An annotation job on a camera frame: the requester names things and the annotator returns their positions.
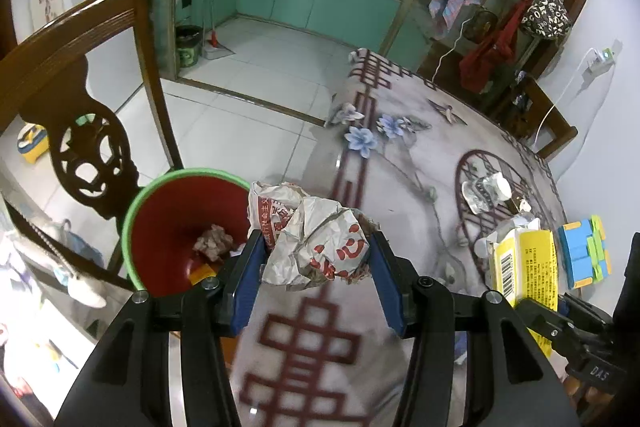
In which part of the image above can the red bin with green rim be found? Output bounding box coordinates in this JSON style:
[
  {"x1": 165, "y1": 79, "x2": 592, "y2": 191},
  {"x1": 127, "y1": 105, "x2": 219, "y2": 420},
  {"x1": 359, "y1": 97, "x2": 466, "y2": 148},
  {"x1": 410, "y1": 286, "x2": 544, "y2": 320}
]
[{"x1": 120, "y1": 168, "x2": 250, "y2": 297}]

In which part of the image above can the green kitchen trash bin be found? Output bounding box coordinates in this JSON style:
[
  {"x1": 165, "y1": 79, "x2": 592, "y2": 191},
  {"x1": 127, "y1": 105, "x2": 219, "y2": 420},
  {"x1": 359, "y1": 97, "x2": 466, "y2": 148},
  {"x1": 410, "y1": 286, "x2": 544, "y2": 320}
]
[{"x1": 176, "y1": 25, "x2": 203, "y2": 68}]

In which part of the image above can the crumpled paper cup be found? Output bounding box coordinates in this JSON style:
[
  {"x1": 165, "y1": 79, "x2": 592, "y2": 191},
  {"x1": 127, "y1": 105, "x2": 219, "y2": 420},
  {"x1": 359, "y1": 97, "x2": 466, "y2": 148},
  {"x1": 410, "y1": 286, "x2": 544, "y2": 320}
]
[{"x1": 461, "y1": 172, "x2": 512, "y2": 216}]

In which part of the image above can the white charger with cable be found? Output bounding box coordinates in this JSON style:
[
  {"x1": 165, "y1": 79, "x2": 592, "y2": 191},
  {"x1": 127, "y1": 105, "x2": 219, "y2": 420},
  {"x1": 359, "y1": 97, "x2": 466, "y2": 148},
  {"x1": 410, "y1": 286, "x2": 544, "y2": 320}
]
[{"x1": 534, "y1": 48, "x2": 615, "y2": 144}]

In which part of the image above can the right hand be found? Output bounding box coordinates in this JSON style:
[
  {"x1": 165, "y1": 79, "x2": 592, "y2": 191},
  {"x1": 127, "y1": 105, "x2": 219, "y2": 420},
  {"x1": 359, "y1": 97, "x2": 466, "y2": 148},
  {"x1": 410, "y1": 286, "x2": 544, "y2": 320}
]
[{"x1": 563, "y1": 376, "x2": 611, "y2": 423}]

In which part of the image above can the dark wooden carved chair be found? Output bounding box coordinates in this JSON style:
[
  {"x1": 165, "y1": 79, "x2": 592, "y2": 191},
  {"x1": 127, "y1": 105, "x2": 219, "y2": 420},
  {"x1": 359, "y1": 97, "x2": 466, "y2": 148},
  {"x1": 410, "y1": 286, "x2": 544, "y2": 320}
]
[{"x1": 1, "y1": 0, "x2": 183, "y2": 265}]

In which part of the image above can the yellow iced tea carton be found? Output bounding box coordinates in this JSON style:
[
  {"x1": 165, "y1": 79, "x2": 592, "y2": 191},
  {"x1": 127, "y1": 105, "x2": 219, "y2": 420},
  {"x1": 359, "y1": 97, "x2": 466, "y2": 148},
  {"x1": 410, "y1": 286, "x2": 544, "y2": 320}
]
[{"x1": 485, "y1": 225, "x2": 561, "y2": 358}]

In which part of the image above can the blue green toy block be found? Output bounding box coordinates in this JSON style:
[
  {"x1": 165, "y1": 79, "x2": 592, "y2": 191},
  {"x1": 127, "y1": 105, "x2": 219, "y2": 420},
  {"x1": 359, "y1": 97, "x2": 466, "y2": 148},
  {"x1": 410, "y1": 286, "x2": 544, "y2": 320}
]
[{"x1": 558, "y1": 215, "x2": 612, "y2": 289}]

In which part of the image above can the red broom with dustpan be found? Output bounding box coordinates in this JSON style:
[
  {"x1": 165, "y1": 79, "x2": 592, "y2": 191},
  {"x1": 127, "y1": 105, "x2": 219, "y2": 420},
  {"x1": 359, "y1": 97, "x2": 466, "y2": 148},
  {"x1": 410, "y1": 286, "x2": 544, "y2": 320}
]
[{"x1": 201, "y1": 0, "x2": 232, "y2": 61}]

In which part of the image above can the wooden chair far side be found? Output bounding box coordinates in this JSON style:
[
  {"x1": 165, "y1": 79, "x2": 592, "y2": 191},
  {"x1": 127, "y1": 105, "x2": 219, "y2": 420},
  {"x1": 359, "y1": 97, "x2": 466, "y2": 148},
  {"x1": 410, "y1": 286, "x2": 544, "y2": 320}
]
[{"x1": 494, "y1": 75, "x2": 578, "y2": 159}]

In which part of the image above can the pile of crumpled wrappers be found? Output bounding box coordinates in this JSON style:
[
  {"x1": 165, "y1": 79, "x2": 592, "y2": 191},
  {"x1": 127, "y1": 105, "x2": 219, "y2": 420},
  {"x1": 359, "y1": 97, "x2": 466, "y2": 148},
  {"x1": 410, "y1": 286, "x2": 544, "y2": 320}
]
[{"x1": 193, "y1": 225, "x2": 234, "y2": 262}]

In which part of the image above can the white red paper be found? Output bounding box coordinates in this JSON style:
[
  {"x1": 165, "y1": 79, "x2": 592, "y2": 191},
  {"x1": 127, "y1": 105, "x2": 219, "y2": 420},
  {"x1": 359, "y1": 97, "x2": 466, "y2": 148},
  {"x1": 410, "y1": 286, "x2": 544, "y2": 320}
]
[{"x1": 248, "y1": 182, "x2": 380, "y2": 291}]

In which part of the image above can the gold foil packet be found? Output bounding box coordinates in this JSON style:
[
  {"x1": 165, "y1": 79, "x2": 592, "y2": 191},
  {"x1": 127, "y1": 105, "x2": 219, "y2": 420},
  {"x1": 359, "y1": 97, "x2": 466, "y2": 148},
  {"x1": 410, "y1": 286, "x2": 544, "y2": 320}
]
[{"x1": 504, "y1": 194, "x2": 532, "y2": 215}]

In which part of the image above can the patterned tablecloth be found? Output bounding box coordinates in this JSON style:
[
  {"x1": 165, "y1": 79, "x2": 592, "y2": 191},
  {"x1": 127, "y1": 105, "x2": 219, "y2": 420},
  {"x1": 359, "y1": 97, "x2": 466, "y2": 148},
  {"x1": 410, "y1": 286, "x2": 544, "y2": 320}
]
[{"x1": 231, "y1": 49, "x2": 565, "y2": 426}]

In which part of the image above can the leopard print bag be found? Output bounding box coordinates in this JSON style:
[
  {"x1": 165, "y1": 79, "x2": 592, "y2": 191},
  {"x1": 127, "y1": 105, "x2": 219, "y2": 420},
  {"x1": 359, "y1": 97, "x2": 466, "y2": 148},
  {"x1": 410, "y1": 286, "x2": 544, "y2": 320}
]
[{"x1": 520, "y1": 0, "x2": 572, "y2": 40}]

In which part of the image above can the yellow toy on floor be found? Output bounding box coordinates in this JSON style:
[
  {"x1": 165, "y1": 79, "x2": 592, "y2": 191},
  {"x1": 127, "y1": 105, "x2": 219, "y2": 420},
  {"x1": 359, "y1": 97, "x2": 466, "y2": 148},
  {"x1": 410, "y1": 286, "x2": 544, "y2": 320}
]
[{"x1": 16, "y1": 124, "x2": 49, "y2": 164}]

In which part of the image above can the red garment hanging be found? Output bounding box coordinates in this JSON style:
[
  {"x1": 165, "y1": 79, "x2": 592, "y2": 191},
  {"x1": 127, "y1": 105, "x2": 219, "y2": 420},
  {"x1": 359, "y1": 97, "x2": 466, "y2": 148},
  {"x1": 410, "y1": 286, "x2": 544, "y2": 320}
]
[{"x1": 459, "y1": 0, "x2": 533, "y2": 94}]

